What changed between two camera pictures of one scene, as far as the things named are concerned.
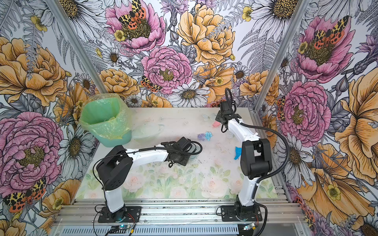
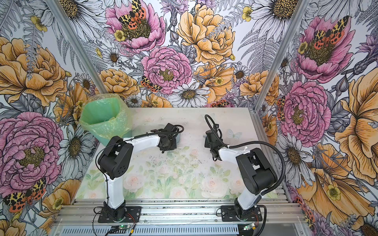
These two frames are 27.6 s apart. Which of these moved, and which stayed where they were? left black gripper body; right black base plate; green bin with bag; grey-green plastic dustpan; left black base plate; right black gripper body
Moved: left black gripper body; grey-green plastic dustpan; right black gripper body
Stayed: right black base plate; green bin with bag; left black base plate
